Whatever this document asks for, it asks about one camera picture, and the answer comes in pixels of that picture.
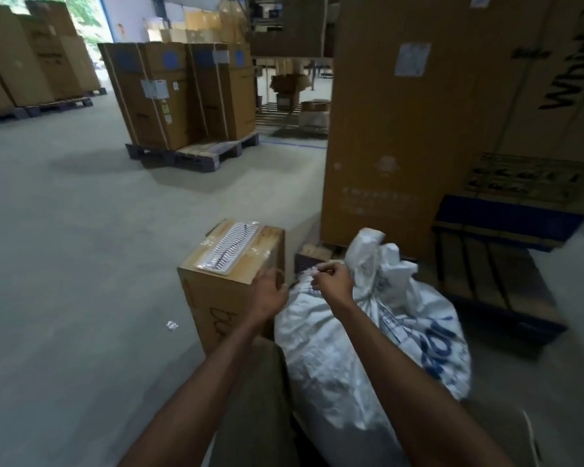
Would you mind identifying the person's right forearm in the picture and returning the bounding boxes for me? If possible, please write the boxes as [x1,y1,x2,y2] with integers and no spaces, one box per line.
[331,301,517,467]

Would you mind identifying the wooden pallet block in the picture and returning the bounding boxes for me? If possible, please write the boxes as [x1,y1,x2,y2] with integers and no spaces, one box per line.
[294,243,347,276]

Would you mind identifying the wrapped brown box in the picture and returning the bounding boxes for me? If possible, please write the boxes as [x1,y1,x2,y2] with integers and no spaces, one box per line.
[299,99,332,133]

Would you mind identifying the open cardboard box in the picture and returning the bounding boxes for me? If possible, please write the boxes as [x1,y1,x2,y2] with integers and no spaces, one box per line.
[270,73,313,112]

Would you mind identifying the row of large cardboard boxes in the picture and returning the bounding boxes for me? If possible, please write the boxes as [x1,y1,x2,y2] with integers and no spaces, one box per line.
[0,0,102,114]

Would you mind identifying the huge brown cardboard box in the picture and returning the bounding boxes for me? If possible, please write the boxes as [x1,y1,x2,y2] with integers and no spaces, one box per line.
[320,0,521,260]

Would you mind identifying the huge printed cardboard box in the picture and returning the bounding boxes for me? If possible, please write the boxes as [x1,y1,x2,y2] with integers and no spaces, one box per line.
[487,0,584,166]

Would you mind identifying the clear plastic packet of parts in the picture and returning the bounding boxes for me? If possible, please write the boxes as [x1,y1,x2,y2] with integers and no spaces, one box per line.
[197,221,262,277]

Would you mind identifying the person's left forearm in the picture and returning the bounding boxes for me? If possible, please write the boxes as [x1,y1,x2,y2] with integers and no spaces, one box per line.
[118,316,274,467]

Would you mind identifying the person's olive trousers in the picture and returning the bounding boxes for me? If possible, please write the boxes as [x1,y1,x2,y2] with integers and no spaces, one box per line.
[208,335,300,467]

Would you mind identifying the white woven sack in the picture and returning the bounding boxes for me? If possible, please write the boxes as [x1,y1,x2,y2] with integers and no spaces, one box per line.
[274,228,472,467]

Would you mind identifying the small brown cardboard box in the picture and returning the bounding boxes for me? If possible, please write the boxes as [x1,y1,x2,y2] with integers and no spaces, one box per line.
[177,219,286,356]

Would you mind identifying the stack of background cardboard boxes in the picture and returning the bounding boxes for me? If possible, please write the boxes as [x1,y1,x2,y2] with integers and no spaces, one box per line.
[145,0,250,44]

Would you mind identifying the tall strapped cardboard box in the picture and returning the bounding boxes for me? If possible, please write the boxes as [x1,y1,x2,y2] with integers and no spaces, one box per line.
[98,42,191,152]
[186,42,257,142]

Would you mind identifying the dark wooden pallet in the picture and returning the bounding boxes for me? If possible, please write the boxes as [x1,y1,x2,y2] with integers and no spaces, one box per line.
[125,131,260,174]

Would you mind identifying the person's left hand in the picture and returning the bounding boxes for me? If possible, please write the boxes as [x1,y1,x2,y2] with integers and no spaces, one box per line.
[246,266,290,329]

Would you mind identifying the person's right hand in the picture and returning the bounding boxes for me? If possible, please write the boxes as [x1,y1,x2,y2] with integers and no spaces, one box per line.
[310,261,356,313]

